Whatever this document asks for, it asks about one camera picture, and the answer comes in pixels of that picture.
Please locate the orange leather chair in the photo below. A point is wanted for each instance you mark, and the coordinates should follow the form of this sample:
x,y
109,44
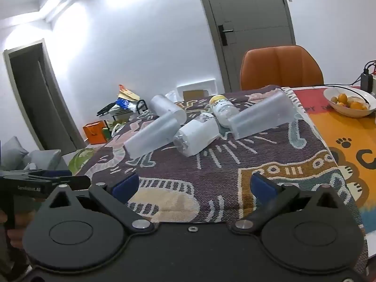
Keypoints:
x,y
279,67

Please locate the white bowl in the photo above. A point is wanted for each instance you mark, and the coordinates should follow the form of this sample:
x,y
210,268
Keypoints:
x,y
349,114

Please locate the black power adapter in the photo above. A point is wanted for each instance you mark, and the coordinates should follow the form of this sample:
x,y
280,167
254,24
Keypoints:
x,y
366,80

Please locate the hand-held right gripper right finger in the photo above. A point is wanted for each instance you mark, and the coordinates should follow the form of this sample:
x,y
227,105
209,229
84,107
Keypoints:
x,y
263,186

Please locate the frosted plastic cup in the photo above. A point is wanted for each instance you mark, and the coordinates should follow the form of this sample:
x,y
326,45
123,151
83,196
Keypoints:
x,y
167,107
258,116
149,136

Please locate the black metal rack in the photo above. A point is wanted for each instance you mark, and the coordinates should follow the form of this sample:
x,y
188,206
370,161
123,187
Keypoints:
x,y
107,108

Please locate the grey sofa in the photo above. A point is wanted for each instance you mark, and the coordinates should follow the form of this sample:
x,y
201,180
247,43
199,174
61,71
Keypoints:
x,y
17,155

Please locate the orange box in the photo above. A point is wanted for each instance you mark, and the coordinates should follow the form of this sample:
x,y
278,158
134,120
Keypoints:
x,y
93,133

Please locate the white label plastic bottle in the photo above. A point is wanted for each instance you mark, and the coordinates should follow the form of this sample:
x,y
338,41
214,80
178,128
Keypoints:
x,y
197,135

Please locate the green round cushion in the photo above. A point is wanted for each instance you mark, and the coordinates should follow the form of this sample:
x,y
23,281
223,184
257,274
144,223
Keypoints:
x,y
80,160

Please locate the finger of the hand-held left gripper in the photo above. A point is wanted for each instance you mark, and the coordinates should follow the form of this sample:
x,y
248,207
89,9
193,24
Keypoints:
x,y
75,182
57,173

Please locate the white cardboard box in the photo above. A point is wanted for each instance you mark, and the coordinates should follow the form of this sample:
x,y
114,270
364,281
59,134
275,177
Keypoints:
x,y
207,84

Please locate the black door lock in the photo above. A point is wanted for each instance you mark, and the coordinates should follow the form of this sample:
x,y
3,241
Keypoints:
x,y
223,35

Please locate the yellow paper bag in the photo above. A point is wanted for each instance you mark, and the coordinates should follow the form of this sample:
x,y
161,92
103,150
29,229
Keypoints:
x,y
128,94

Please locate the person's left hand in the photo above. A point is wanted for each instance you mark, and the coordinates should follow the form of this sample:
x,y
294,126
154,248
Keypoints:
x,y
15,236

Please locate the yellow cap plastic bottle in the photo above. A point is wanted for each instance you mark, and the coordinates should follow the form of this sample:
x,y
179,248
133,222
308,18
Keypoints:
x,y
223,110

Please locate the printed woven blanket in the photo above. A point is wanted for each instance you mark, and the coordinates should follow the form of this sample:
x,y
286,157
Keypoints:
x,y
220,182

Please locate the blue and white bag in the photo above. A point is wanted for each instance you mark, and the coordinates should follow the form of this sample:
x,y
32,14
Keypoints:
x,y
124,104

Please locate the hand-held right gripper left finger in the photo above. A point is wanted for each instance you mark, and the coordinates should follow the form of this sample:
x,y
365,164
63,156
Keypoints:
x,y
127,185

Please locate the dark grey door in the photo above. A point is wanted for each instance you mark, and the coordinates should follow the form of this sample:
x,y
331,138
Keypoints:
x,y
35,100

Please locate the orange cartoon tablecloth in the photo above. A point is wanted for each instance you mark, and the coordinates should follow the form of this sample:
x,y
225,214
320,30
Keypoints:
x,y
332,130

